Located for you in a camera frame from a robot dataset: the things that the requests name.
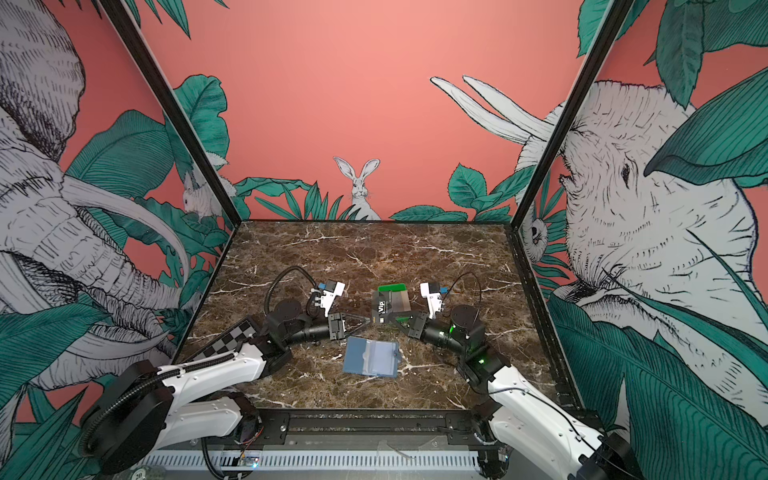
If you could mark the green lit circuit board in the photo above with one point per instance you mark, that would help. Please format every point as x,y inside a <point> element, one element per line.
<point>250,461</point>

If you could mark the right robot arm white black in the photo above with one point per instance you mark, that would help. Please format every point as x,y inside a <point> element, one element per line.
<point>518,414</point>

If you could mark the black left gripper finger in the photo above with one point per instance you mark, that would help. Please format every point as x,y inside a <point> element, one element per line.
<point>339,331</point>
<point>340,319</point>

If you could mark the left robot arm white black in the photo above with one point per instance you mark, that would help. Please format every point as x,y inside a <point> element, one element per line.
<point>148,407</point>

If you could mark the black right frame post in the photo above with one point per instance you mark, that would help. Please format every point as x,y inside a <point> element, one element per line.
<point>611,24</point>

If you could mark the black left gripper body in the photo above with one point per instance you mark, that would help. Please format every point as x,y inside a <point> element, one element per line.
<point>312,334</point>

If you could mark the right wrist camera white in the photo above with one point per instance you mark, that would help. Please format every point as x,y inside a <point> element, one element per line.
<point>434,295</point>

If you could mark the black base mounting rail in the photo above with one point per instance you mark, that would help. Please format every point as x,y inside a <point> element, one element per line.
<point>459,427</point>

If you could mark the black frame post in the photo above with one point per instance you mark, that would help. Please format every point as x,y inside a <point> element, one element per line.
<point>128,31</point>
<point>611,24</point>

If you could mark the black white checkerboard plate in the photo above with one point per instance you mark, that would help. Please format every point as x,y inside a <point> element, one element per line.
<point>229,339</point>

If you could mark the blue leather card holder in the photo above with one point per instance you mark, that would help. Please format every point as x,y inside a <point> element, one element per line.
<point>371,358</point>

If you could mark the white slotted cable duct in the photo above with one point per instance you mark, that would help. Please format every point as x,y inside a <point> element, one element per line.
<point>302,460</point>

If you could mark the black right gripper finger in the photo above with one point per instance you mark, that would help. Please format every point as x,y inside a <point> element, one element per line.
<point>416,334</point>
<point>411,319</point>

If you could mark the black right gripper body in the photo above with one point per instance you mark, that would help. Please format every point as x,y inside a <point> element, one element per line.
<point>440,336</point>

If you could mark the stack of credit cards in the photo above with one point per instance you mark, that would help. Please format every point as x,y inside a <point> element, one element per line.
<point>396,301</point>

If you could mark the green plastic card tray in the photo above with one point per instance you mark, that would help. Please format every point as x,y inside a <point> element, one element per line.
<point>398,287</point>

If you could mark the black left frame post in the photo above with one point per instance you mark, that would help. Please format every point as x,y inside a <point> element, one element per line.
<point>128,31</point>

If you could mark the black VIP credit card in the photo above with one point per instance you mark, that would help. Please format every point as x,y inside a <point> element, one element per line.
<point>380,306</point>

